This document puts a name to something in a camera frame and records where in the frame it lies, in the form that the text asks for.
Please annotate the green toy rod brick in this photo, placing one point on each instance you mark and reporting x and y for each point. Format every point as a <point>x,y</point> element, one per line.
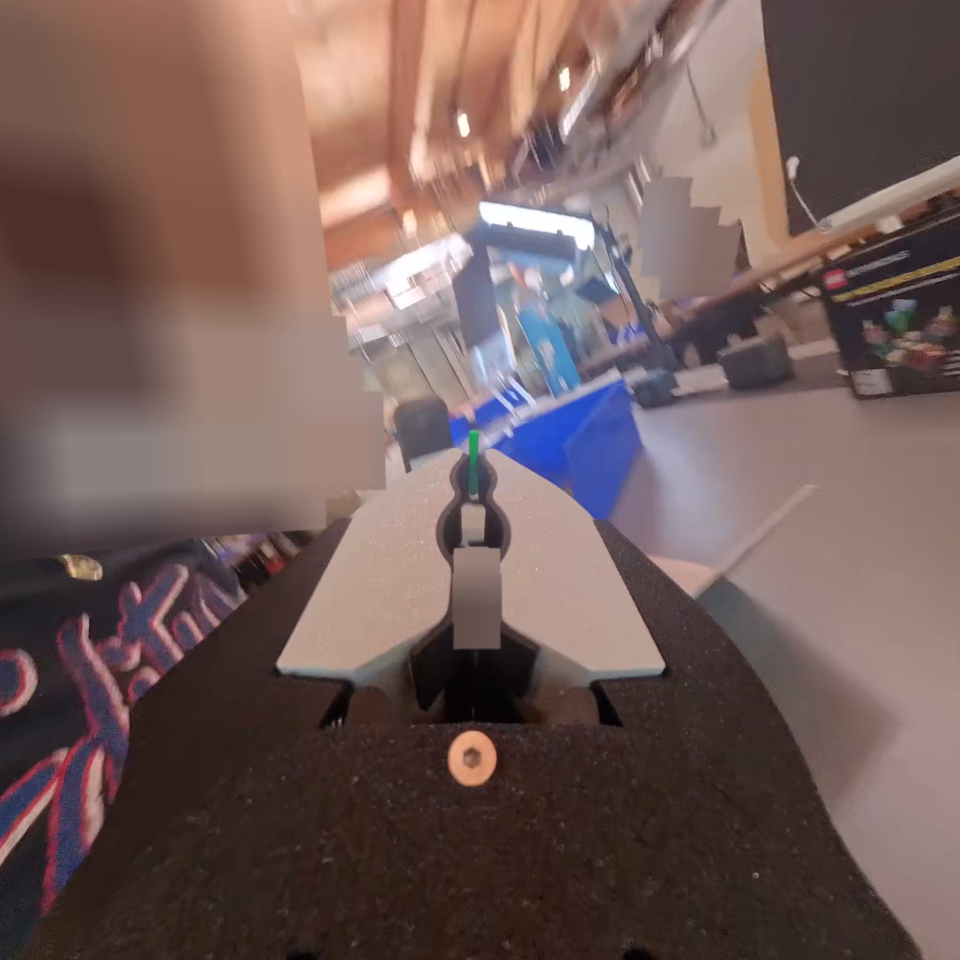
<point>474,462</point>

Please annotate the black glossy cardboard box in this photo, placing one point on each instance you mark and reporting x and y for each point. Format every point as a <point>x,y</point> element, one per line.
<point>900,308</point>

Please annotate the black board on white stand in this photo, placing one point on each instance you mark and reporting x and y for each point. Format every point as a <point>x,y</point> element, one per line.
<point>855,90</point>

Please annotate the blue plastic bin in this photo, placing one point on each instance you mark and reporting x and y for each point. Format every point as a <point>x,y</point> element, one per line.
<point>585,435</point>

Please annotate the blue printed carton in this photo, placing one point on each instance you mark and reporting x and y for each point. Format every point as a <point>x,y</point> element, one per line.
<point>548,345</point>

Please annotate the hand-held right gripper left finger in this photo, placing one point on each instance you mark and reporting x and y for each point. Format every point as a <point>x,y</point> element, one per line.
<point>375,593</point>

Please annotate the bright studio light panel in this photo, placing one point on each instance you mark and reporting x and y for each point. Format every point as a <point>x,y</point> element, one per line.
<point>537,225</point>

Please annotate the white instruction booklet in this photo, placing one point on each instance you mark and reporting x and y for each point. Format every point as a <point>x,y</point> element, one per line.
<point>720,552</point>

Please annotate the person's dark clothing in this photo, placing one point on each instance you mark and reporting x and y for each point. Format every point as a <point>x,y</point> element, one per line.
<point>75,705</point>

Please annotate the dark charger block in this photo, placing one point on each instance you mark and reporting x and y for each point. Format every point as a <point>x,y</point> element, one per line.
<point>654,389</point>

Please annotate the grey desk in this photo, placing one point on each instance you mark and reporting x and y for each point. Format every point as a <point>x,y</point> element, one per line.
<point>840,600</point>

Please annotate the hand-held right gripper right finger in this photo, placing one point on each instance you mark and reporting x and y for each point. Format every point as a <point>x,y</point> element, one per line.
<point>578,593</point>

